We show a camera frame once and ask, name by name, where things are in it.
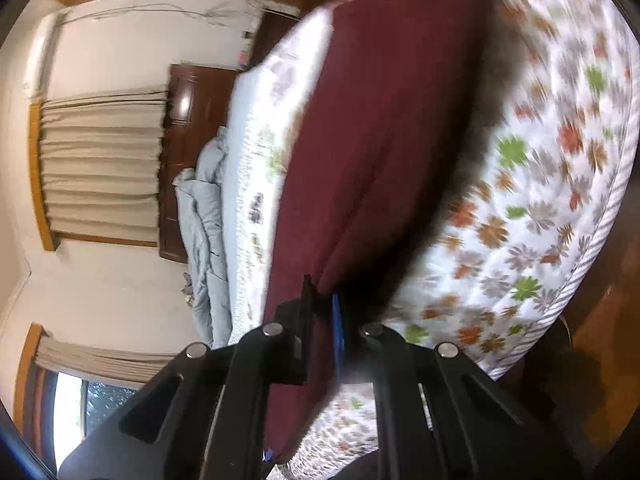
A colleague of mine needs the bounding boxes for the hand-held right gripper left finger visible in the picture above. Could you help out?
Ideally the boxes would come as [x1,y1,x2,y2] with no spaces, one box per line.
[59,274,316,480]

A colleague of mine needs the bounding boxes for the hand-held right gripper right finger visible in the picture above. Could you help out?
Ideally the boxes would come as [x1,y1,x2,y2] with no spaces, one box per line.
[331,294,587,480]

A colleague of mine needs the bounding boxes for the wooden framed window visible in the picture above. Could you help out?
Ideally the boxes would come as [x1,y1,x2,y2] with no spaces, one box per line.
[15,322,143,466]

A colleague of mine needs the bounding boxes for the floral quilted bedspread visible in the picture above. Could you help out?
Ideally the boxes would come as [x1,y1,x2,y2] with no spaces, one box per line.
[220,0,640,480]

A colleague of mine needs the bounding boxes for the grey-blue comforter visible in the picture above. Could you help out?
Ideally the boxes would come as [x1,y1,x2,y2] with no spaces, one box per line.
[172,127,233,351]

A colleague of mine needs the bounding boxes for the dark wooden headboard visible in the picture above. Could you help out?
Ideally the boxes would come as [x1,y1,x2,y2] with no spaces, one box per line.
[159,64,238,265]

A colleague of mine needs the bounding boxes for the thin wall cable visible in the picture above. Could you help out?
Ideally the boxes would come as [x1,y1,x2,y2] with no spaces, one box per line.
[64,2,261,28]

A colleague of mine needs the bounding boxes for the wooden window frame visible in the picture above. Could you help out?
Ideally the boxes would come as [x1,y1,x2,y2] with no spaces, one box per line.
[27,100,161,253]

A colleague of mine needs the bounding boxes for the maroon pants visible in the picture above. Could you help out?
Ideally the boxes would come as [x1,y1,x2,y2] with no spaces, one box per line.
[262,0,518,463]

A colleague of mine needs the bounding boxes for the beige pleated curtain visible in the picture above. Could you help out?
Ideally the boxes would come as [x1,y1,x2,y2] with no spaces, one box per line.
[39,91,168,243]
[36,335,176,386]

